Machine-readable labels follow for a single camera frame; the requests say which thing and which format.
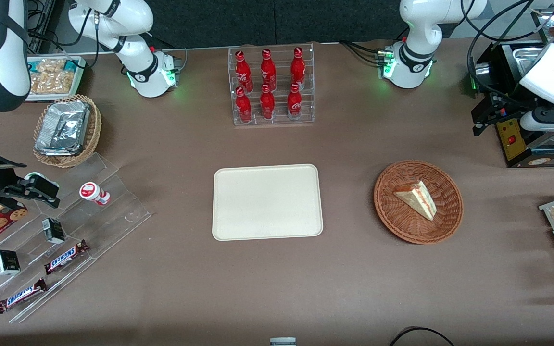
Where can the clear acrylic bottle rack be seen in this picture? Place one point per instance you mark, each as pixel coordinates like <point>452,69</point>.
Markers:
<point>272,120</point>

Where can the white tray of snack bags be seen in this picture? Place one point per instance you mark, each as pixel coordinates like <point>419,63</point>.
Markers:
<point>53,77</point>

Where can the beige plastic tray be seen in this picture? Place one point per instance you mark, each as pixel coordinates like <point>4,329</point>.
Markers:
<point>267,202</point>

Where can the red cola bottle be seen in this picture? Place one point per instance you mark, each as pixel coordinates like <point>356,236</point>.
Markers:
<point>243,72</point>
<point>243,106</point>
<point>268,69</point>
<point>267,103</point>
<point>298,67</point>
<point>295,102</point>

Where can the silver foil container stack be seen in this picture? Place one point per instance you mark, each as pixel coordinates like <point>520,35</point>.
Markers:
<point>63,127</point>

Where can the small grey object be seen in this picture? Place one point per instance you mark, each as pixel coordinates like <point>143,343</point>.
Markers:
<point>283,341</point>

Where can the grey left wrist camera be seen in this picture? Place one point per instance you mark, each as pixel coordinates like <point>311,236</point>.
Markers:
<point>553,119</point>

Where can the brown snickers bar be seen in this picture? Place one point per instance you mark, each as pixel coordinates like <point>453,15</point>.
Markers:
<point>21,295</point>
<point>67,257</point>

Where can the white round cup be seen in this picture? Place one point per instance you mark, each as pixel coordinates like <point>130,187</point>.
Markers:
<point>31,177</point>

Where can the black appliance with yellow panel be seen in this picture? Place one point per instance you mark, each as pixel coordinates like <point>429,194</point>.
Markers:
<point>517,144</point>

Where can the clear acrylic stepped shelf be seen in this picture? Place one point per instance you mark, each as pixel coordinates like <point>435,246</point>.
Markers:
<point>113,226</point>

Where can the red and white small bottle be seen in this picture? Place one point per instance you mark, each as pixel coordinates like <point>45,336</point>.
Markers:
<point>93,193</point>

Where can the triangular sandwich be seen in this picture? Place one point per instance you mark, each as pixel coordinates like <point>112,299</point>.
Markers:
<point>419,199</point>

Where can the small black box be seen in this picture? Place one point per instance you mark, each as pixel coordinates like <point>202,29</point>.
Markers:
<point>54,230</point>
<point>6,262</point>

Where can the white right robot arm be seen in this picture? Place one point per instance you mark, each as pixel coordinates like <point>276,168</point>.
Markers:
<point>137,29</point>

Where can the light wicker basket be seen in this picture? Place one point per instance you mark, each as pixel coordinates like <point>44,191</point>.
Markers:
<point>92,134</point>

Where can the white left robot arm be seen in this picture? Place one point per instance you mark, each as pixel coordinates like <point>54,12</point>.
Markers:
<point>419,29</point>

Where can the brown round wicker basket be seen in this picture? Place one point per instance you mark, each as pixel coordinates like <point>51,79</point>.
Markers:
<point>402,226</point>

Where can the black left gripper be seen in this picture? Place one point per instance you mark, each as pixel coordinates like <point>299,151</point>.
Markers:
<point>494,105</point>

